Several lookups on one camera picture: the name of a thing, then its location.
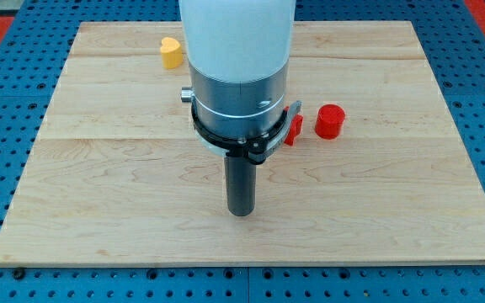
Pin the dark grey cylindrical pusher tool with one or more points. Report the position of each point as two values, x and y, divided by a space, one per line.
240 185

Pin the red star block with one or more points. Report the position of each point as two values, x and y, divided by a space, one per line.
295 130

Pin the light wooden board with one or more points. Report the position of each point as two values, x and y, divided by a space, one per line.
117 177

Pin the red cylinder block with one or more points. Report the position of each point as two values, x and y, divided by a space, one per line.
329 122

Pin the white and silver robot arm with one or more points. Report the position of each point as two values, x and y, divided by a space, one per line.
238 52

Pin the yellow heart block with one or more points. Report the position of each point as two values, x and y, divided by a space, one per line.
171 53

